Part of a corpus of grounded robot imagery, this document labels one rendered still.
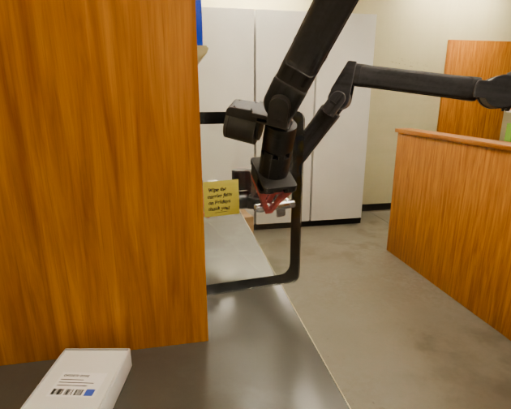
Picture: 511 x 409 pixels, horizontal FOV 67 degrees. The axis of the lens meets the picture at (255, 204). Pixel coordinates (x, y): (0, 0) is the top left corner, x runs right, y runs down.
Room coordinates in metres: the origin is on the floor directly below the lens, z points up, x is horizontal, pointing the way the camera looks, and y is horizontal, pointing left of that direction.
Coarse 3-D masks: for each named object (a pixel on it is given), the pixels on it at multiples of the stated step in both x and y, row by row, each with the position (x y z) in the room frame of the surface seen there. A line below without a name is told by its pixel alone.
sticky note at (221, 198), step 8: (208, 184) 0.78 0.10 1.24; (216, 184) 0.78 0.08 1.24; (224, 184) 0.79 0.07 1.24; (232, 184) 0.80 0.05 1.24; (208, 192) 0.78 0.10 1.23; (216, 192) 0.78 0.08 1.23; (224, 192) 0.79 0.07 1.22; (232, 192) 0.80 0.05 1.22; (208, 200) 0.78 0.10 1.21; (216, 200) 0.78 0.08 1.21; (224, 200) 0.79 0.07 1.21; (232, 200) 0.80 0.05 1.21; (208, 208) 0.78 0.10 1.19; (216, 208) 0.78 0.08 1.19; (224, 208) 0.79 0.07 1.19; (232, 208) 0.79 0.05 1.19; (208, 216) 0.78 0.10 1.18
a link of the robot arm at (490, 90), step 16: (352, 64) 1.08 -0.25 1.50; (336, 80) 1.09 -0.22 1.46; (352, 80) 1.08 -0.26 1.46; (368, 80) 1.08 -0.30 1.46; (384, 80) 1.06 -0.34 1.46; (400, 80) 1.05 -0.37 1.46; (416, 80) 1.04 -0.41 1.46; (432, 80) 1.03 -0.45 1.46; (448, 80) 1.02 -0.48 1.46; (464, 80) 1.00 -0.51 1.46; (480, 80) 0.97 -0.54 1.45; (496, 80) 0.96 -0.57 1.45; (352, 96) 1.15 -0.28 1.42; (448, 96) 1.02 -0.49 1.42; (464, 96) 1.00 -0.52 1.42; (480, 96) 0.96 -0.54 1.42; (496, 96) 0.95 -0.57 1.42
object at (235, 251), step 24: (216, 120) 0.79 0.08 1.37; (216, 144) 0.79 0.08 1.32; (240, 144) 0.80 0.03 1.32; (216, 168) 0.79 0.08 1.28; (240, 168) 0.80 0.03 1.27; (240, 192) 0.80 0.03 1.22; (216, 216) 0.78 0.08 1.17; (240, 216) 0.80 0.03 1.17; (264, 216) 0.82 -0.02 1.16; (288, 216) 0.83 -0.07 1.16; (216, 240) 0.78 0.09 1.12; (240, 240) 0.80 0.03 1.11; (264, 240) 0.82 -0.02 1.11; (288, 240) 0.83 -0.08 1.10; (216, 264) 0.78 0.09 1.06; (240, 264) 0.80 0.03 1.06; (264, 264) 0.82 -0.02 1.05; (288, 264) 0.84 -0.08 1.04; (216, 288) 0.78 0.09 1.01; (240, 288) 0.80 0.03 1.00
